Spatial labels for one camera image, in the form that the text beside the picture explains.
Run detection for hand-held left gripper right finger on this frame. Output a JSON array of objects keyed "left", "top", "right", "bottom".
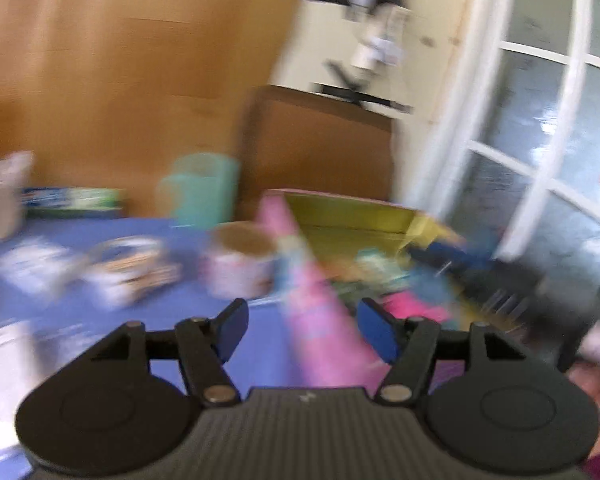
[{"left": 356, "top": 298, "right": 528, "bottom": 406}]

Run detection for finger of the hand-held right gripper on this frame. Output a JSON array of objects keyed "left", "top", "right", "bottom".
[{"left": 412, "top": 240, "right": 496, "bottom": 286}]

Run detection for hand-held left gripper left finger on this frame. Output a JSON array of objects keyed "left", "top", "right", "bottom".
[{"left": 87, "top": 298, "right": 251, "bottom": 406}]

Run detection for pink fluffy soft toy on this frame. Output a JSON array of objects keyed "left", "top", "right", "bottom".
[{"left": 382, "top": 291, "right": 451, "bottom": 323}]

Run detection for pink tin box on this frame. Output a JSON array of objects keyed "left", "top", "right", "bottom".
[{"left": 254, "top": 188, "right": 526, "bottom": 386}]

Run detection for person's right forearm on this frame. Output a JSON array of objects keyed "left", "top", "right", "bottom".
[{"left": 564, "top": 360, "right": 600, "bottom": 417}]

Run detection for blue cloth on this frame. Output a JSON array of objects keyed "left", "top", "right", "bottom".
[{"left": 412, "top": 267, "right": 456, "bottom": 306}]

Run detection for tin can with paper label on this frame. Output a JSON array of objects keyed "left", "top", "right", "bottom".
[{"left": 202, "top": 224, "right": 282, "bottom": 302}]

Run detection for blue printed tablecloth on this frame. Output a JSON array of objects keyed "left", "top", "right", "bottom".
[{"left": 0, "top": 212, "right": 481, "bottom": 480}]

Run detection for teal plastic mug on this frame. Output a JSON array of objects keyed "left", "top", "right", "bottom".
[{"left": 157, "top": 152, "right": 241, "bottom": 228}]

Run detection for brown chair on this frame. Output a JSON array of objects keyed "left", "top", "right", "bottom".
[{"left": 236, "top": 84, "right": 397, "bottom": 222}]

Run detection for black tape strips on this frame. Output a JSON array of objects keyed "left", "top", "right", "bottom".
[{"left": 299, "top": 0, "right": 431, "bottom": 113}]

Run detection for toothpaste box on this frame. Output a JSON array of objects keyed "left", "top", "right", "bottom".
[{"left": 22, "top": 186, "right": 127, "bottom": 219}]

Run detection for white tissue pack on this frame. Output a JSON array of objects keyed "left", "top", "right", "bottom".
[{"left": 0, "top": 239, "right": 82, "bottom": 297}]

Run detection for white power strip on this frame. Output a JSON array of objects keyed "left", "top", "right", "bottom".
[{"left": 346, "top": 0, "right": 412, "bottom": 72}]

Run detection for paper cups in plastic sleeve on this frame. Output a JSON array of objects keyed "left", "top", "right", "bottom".
[{"left": 0, "top": 151, "right": 34, "bottom": 244}]

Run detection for white window frame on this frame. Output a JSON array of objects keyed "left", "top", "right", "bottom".
[{"left": 405, "top": 0, "right": 600, "bottom": 273}]

